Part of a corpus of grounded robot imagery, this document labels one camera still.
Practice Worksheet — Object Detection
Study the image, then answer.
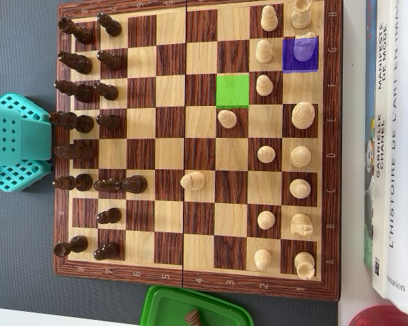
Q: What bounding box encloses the light wooden knight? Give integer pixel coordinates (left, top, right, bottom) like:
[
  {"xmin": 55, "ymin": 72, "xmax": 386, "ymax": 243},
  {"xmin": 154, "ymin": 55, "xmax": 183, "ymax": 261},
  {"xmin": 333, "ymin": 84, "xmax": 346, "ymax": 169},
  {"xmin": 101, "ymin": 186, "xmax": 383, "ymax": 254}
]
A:
[
  {"xmin": 292, "ymin": 31, "xmax": 317, "ymax": 63},
  {"xmin": 290, "ymin": 213, "xmax": 314, "ymax": 237}
]

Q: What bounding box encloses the light wooden pawn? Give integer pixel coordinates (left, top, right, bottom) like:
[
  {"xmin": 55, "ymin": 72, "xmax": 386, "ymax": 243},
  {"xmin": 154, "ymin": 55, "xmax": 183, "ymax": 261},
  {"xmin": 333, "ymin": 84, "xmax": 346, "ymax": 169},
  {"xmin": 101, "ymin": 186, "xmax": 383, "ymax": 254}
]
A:
[
  {"xmin": 256, "ymin": 73, "xmax": 275, "ymax": 97},
  {"xmin": 256, "ymin": 145, "xmax": 277, "ymax": 164},
  {"xmin": 254, "ymin": 248, "xmax": 273, "ymax": 272},
  {"xmin": 255, "ymin": 39, "xmax": 275, "ymax": 65},
  {"xmin": 217, "ymin": 109, "xmax": 238, "ymax": 129},
  {"xmin": 260, "ymin": 5, "xmax": 279, "ymax": 33},
  {"xmin": 257, "ymin": 210, "xmax": 277, "ymax": 230}
]

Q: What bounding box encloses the dark wooden knight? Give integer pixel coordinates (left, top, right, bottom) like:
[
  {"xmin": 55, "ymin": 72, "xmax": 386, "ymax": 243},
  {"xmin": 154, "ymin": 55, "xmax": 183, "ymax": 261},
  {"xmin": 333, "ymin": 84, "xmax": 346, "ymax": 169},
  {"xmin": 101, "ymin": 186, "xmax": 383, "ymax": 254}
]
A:
[
  {"xmin": 57, "ymin": 50, "xmax": 92, "ymax": 75},
  {"xmin": 120, "ymin": 175, "xmax": 148, "ymax": 195}
]

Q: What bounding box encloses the wooden folding chessboard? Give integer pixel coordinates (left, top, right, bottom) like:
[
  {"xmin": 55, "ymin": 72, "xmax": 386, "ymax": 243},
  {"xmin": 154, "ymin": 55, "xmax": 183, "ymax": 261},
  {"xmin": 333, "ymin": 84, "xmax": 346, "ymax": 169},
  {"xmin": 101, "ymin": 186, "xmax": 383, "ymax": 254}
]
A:
[{"xmin": 53, "ymin": 0, "xmax": 343, "ymax": 302}]

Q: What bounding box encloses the light wooden queen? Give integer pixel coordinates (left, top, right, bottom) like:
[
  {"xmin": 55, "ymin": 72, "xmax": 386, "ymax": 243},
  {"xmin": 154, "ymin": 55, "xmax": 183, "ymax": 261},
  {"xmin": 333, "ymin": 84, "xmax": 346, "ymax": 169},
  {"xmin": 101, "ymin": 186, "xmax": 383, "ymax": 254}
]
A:
[{"xmin": 289, "ymin": 145, "xmax": 312, "ymax": 168}]

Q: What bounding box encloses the light wooden king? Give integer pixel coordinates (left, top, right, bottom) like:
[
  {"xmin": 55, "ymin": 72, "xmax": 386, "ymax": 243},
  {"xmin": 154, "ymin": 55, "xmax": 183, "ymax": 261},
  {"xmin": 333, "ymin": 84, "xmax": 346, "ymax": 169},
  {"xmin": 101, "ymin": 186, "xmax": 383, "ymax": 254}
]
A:
[{"xmin": 290, "ymin": 101, "xmax": 316, "ymax": 130}]

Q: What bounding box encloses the dark wooden queen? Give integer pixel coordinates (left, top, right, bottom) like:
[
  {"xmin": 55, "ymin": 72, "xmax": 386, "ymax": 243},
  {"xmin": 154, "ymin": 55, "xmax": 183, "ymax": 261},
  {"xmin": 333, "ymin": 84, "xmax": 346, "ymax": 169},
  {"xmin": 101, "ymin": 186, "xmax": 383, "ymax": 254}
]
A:
[{"xmin": 53, "ymin": 143, "xmax": 97, "ymax": 162}]

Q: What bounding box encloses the dark wooden bishop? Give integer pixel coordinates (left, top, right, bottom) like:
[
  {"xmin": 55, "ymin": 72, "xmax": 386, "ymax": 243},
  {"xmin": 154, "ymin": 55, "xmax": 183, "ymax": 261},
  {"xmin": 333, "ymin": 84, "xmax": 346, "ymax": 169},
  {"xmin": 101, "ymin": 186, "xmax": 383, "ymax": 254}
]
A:
[
  {"xmin": 54, "ymin": 79, "xmax": 95, "ymax": 103},
  {"xmin": 52, "ymin": 173, "xmax": 93, "ymax": 192}
]

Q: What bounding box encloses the dark wooden king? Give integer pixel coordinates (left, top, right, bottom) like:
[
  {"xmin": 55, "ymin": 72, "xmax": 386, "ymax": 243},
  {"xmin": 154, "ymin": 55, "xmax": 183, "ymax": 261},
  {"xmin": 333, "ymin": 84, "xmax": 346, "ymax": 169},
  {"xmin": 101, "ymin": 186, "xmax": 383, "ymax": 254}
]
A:
[{"xmin": 48, "ymin": 111, "xmax": 95, "ymax": 134}]

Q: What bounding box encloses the light wooden rook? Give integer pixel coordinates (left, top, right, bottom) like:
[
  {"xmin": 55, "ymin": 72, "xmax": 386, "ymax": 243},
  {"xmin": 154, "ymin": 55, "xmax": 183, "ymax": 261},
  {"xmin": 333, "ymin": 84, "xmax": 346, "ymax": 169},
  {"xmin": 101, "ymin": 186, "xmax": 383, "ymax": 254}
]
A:
[
  {"xmin": 294, "ymin": 251, "xmax": 316, "ymax": 281},
  {"xmin": 290, "ymin": 0, "xmax": 314, "ymax": 30}
]

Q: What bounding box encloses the green plastic container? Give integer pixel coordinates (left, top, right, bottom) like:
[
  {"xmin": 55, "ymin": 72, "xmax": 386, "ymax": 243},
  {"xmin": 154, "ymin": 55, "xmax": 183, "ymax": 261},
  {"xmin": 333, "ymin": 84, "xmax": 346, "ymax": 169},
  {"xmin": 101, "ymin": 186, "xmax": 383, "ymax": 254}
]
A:
[{"xmin": 139, "ymin": 285, "xmax": 255, "ymax": 326}]

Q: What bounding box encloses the dark wooden rook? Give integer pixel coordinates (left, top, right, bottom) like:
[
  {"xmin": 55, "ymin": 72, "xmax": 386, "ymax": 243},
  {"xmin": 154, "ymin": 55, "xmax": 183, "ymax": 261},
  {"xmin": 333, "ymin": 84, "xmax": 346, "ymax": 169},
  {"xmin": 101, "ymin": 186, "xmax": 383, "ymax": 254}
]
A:
[
  {"xmin": 52, "ymin": 235, "xmax": 89, "ymax": 258},
  {"xmin": 57, "ymin": 16, "xmax": 94, "ymax": 45}
]

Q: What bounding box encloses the colourful illustrated book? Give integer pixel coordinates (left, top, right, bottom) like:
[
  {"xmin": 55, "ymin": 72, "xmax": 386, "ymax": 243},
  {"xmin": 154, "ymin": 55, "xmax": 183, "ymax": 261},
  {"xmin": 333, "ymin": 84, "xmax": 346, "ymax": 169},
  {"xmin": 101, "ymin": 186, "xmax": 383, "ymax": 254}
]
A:
[{"xmin": 362, "ymin": 0, "xmax": 377, "ymax": 271}]

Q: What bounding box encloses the white Gabrielle Chanel book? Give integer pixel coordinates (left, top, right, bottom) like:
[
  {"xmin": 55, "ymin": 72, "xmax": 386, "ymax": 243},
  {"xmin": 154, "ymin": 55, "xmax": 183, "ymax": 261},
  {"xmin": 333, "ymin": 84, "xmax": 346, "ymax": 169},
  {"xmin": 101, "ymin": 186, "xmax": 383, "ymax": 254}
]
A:
[{"xmin": 371, "ymin": 0, "xmax": 395, "ymax": 300}]

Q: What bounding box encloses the dark grey mat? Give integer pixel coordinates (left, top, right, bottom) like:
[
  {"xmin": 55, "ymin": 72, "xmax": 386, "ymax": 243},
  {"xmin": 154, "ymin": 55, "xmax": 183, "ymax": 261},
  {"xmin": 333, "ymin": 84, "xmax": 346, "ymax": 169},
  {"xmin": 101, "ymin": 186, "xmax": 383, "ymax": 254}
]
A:
[{"xmin": 0, "ymin": 0, "xmax": 339, "ymax": 326}]

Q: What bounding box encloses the red round plastic object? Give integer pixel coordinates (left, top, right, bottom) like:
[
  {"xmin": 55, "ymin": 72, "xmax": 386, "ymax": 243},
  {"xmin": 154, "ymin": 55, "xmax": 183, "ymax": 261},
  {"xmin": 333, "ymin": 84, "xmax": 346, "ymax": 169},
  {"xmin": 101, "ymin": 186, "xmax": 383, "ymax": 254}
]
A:
[{"xmin": 347, "ymin": 304, "xmax": 408, "ymax": 326}]

